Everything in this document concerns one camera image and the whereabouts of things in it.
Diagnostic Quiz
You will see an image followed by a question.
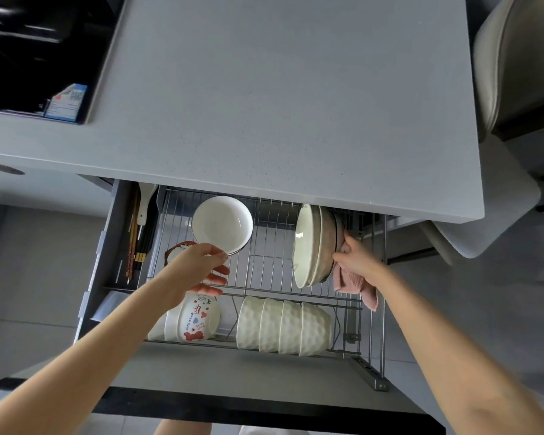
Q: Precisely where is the white cartoon print bowl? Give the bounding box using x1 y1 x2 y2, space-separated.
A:
176 292 222 344

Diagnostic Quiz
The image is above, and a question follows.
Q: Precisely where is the white ceramic spoon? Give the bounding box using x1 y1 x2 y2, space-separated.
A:
138 183 158 227

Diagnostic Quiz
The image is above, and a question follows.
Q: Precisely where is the plain white bowl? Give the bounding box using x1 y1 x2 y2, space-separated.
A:
147 312 169 343
163 305 184 343

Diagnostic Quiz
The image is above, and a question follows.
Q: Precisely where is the clear plastic measuring cup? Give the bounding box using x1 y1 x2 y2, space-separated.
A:
90 290 135 323

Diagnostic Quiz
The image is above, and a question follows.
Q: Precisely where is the bundle of black chopsticks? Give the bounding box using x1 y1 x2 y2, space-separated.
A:
135 208 158 273

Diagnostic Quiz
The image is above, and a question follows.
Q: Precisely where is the person's left leg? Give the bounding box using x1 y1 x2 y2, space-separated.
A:
154 419 209 435

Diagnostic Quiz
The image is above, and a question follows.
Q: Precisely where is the grey base cabinet round knob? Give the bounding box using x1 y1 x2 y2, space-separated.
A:
0 151 117 218

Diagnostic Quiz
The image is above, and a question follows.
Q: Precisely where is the person's right forearm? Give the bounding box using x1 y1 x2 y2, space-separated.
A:
367 266 544 435

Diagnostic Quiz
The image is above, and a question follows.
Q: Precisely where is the pink dish cloth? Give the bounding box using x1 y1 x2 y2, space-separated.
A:
333 265 380 312

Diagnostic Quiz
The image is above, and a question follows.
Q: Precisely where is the person's right hand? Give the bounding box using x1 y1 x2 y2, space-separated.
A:
333 235 386 291

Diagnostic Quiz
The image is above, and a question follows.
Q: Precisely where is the black burner grate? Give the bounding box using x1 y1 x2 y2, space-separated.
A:
0 0 91 82

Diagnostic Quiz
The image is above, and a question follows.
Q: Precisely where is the taupe upholstered chair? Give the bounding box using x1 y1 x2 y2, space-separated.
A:
419 0 544 268

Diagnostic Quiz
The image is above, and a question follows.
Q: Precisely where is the person's left forearm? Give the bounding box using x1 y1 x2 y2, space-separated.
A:
0 278 182 435

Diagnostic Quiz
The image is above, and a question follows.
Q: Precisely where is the person's left hand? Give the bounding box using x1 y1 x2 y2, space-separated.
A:
154 243 232 309

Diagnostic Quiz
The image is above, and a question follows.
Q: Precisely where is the small red-rimmed bowl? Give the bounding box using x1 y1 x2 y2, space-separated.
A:
164 241 198 266

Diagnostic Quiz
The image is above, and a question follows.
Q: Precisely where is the row of cream textured bowls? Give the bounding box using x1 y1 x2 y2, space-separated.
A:
235 295 334 357

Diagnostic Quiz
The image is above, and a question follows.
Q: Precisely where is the black glass cooktop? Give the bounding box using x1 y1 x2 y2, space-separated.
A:
0 0 128 126

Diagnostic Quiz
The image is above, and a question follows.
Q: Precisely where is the blue white sticker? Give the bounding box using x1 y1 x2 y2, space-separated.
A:
43 83 89 123

